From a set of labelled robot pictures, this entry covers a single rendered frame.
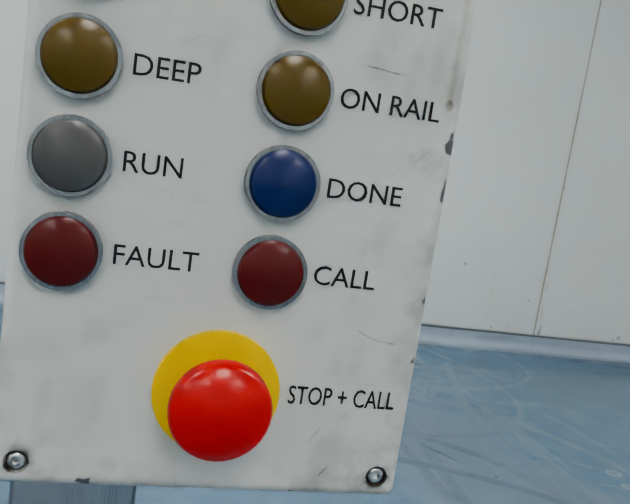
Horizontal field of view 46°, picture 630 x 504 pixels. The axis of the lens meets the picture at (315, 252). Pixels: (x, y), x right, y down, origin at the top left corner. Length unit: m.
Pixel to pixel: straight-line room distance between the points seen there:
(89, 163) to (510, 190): 4.02
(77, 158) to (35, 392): 0.09
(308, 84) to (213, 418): 0.13
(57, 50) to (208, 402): 0.14
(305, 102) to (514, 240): 4.04
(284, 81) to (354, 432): 0.15
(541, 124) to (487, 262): 0.81
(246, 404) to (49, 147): 0.12
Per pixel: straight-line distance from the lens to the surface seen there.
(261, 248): 0.29
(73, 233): 0.29
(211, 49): 0.29
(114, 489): 0.40
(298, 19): 0.29
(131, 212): 0.29
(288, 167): 0.29
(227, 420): 0.29
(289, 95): 0.29
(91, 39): 0.28
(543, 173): 4.34
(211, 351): 0.30
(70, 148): 0.28
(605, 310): 4.68
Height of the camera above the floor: 1.07
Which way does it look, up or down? 9 degrees down
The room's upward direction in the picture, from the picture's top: 9 degrees clockwise
